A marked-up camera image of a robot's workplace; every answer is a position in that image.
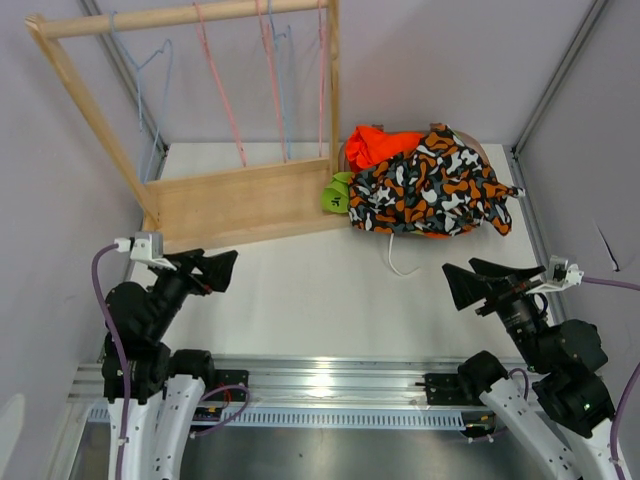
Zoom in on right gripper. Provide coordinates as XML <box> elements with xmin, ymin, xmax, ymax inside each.
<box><xmin>440</xmin><ymin>257</ymin><xmax>550</xmax><ymax>371</ymax></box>

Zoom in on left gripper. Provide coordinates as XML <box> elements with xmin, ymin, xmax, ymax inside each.
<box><xmin>146</xmin><ymin>248</ymin><xmax>236</xmax><ymax>339</ymax></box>

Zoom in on patterned black orange shorts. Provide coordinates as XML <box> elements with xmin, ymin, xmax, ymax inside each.
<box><xmin>347</xmin><ymin>123</ymin><xmax>525</xmax><ymax>238</ymax></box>

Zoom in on pink hanger of green shorts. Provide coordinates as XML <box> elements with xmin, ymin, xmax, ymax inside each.
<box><xmin>255</xmin><ymin>0</ymin><xmax>288</xmax><ymax>163</ymax></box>

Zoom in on lime green shorts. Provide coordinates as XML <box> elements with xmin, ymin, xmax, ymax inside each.
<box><xmin>320</xmin><ymin>172</ymin><xmax>353</xmax><ymax>215</ymax></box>

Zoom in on blue hanger of orange shorts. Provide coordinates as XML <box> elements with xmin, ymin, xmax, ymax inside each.
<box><xmin>107</xmin><ymin>10</ymin><xmax>175</xmax><ymax>184</ymax></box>

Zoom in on blue wire hanger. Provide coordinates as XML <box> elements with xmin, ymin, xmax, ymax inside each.
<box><xmin>267</xmin><ymin>1</ymin><xmax>292</xmax><ymax>160</ymax></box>

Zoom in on pink hanger of patterned shorts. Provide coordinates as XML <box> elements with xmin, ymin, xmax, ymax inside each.
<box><xmin>193</xmin><ymin>1</ymin><xmax>248</xmax><ymax>167</ymax></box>

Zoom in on pink wire hanger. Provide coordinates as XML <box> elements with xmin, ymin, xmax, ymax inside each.
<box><xmin>317</xmin><ymin>1</ymin><xmax>327</xmax><ymax>157</ymax></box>

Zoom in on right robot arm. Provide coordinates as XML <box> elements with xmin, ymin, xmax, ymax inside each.
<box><xmin>419</xmin><ymin>257</ymin><xmax>639</xmax><ymax>479</ymax></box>

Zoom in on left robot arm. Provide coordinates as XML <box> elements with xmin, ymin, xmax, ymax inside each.
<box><xmin>93</xmin><ymin>249</ymin><xmax>251</xmax><ymax>479</ymax></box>

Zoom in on wooden clothes rack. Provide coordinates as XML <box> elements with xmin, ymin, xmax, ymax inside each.
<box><xmin>25</xmin><ymin>1</ymin><xmax>347</xmax><ymax>251</ymax></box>

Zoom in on pink plastic basket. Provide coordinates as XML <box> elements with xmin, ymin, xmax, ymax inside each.
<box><xmin>338</xmin><ymin>124</ymin><xmax>490</xmax><ymax>178</ymax></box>

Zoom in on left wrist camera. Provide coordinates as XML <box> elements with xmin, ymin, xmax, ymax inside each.
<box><xmin>113</xmin><ymin>231</ymin><xmax>177</xmax><ymax>271</ymax></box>

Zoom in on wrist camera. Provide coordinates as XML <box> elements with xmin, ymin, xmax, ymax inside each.
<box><xmin>113</xmin><ymin>231</ymin><xmax>177</xmax><ymax>271</ymax></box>
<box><xmin>528</xmin><ymin>255</ymin><xmax>584</xmax><ymax>294</ymax></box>

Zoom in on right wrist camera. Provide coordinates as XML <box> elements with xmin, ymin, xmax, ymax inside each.
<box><xmin>528</xmin><ymin>255</ymin><xmax>584</xmax><ymax>294</ymax></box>

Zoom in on aluminium mounting rail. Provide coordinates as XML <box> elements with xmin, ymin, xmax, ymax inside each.
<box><xmin>67</xmin><ymin>352</ymin><xmax>614</xmax><ymax>416</ymax></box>

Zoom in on white slotted cable duct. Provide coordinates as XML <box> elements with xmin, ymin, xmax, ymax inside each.
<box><xmin>89</xmin><ymin>406</ymin><xmax>496</xmax><ymax>431</ymax></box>

